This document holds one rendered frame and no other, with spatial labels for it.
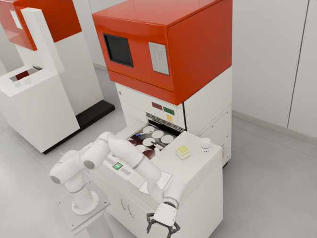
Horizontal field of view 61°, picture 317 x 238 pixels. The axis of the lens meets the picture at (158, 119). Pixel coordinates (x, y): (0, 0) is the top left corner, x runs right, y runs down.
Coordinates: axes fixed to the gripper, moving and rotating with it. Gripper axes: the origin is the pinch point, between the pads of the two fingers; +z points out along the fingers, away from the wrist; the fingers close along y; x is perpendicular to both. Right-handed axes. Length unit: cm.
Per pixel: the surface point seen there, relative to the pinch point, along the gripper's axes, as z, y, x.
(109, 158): -62, 58, -36
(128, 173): -52, 37, -32
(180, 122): -103, 18, -13
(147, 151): -81, 34, -34
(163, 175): -54, 13, -23
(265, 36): -239, -27, 28
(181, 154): -69, 6, -14
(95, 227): -27, 47, -70
